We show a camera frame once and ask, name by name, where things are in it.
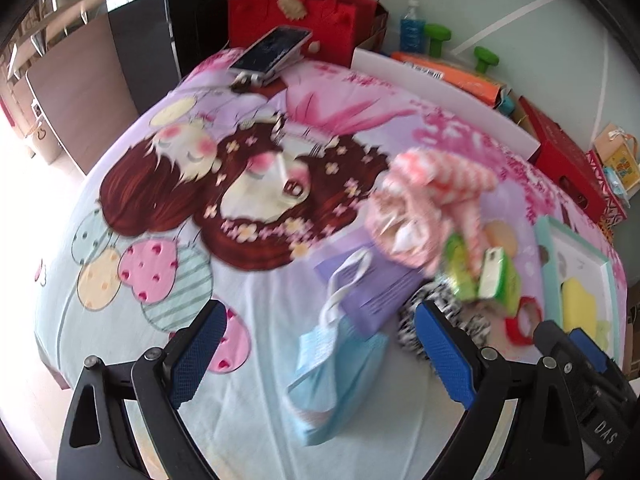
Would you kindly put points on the yellow sponge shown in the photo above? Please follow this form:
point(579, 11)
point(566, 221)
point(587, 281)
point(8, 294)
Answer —
point(577, 305)

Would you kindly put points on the pink white zigzag towel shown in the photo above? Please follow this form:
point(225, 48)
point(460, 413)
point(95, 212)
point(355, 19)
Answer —
point(450, 170)

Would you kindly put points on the black cabinet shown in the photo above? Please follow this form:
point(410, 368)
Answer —
point(150, 35)

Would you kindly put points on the orange box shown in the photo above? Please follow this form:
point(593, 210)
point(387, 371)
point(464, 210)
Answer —
point(465, 82)

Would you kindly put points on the teal cup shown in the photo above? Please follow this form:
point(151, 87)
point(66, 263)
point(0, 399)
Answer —
point(507, 105)

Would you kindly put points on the light green sponge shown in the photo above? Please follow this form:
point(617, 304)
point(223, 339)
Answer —
point(603, 335)

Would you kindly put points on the cartoon printed bedsheet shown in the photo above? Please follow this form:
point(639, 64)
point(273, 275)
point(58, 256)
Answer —
point(250, 410)

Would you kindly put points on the green tissue packet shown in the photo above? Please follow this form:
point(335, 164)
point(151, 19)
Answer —
point(500, 275)
point(460, 270)

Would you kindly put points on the beige round puff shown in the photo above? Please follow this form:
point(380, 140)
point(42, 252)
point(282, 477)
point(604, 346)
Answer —
point(500, 235)

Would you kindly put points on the light blue face mask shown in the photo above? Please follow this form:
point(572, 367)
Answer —
point(335, 375)

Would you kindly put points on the pink floral cloth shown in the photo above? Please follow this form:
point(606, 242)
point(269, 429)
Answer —
point(395, 215)

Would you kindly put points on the blue water bottle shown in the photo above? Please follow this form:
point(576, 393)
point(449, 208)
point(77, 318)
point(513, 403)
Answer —
point(412, 30)

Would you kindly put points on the teal shallow box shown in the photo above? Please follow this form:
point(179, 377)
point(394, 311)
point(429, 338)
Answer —
point(550, 240)

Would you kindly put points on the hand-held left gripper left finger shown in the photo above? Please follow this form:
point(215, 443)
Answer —
point(197, 355)

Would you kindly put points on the red felt handbag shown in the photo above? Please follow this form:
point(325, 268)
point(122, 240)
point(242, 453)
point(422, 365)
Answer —
point(325, 20)

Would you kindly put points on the purple packet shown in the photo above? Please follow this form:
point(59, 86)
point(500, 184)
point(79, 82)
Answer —
point(380, 290)

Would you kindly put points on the red gift box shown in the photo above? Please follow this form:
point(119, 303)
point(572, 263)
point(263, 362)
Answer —
point(560, 160)

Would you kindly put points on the red tape roll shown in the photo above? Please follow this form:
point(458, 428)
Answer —
point(510, 327)

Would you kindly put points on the white storage bin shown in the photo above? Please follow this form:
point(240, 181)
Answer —
point(450, 105)

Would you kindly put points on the black white patterned cloth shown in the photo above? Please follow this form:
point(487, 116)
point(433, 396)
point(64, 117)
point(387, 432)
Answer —
point(475, 327)

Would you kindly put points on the brown board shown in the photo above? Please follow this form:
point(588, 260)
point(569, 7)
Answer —
point(80, 90)

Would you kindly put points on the light blue wipes pack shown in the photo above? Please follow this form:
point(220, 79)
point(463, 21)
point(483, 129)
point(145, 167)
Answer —
point(614, 182)

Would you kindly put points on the red paper bag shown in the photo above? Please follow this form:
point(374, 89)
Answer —
point(372, 30)

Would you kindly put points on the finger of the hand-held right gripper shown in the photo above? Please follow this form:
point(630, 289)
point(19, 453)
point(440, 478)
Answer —
point(587, 342)

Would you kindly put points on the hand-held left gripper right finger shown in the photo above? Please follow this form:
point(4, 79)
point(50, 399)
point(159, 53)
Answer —
point(442, 355)

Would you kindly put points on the red white zigzag box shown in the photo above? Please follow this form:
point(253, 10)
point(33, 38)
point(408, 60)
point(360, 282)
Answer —
point(607, 205)

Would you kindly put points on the green dumbbell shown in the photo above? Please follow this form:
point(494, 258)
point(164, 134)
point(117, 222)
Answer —
point(439, 37)
point(486, 59)

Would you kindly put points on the cardboard box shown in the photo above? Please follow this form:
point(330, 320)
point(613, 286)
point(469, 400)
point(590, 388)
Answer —
point(42, 137)

